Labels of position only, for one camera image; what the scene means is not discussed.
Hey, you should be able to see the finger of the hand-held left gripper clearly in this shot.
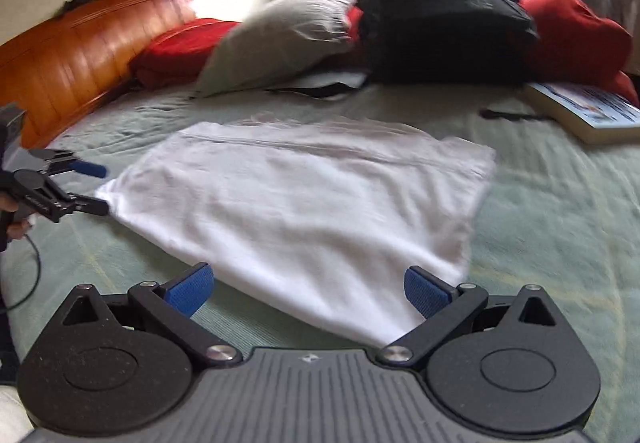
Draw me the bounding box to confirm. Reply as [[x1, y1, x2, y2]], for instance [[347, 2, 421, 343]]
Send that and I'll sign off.
[[46, 192, 110, 225], [29, 148, 109, 180]]

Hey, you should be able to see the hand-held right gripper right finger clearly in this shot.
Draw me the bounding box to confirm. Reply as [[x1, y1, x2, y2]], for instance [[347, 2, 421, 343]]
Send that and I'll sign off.
[[377, 265, 558, 369]]

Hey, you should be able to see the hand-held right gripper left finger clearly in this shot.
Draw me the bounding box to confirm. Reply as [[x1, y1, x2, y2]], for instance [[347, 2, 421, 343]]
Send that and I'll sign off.
[[60, 263, 244, 367]]

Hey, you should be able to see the white printed t-shirt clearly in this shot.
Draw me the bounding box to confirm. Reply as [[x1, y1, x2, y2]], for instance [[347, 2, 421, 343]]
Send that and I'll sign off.
[[94, 116, 498, 349]]

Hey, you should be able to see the person's left hand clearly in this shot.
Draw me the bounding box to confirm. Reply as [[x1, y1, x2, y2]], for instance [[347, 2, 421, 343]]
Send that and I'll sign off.
[[0, 194, 32, 241]]

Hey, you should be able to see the wooden headboard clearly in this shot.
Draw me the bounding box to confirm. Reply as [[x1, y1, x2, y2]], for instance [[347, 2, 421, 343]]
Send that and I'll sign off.
[[0, 0, 198, 151]]

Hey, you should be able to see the green checked blanket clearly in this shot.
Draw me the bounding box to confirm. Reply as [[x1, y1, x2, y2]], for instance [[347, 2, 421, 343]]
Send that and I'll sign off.
[[0, 83, 640, 443]]

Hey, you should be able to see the red pillow at left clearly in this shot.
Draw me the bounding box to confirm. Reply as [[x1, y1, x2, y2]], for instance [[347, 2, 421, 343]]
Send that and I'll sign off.
[[129, 18, 243, 89]]

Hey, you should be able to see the dark patterned cloth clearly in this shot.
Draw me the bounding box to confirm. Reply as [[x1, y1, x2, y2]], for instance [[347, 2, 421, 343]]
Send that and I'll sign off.
[[52, 0, 96, 19]]

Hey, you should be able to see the white fluffy cloth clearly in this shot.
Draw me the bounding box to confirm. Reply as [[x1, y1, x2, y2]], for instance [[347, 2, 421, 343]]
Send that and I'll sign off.
[[0, 385, 38, 443]]

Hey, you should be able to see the grey green pillow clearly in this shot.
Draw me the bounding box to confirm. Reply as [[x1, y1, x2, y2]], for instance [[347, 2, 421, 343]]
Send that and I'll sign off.
[[192, 0, 368, 99]]

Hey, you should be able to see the thick paperback book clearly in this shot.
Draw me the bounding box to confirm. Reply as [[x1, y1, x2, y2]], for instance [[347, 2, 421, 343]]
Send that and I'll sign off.
[[522, 82, 640, 146]]

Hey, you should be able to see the black backpack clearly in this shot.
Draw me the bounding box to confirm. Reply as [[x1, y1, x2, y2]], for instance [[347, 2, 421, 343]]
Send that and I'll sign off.
[[265, 0, 541, 100]]

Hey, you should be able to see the red cushion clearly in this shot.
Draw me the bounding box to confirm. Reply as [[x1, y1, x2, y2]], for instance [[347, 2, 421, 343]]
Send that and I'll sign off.
[[345, 0, 640, 106]]

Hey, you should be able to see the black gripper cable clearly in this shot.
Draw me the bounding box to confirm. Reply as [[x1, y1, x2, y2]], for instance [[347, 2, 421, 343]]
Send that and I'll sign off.
[[0, 230, 43, 312]]

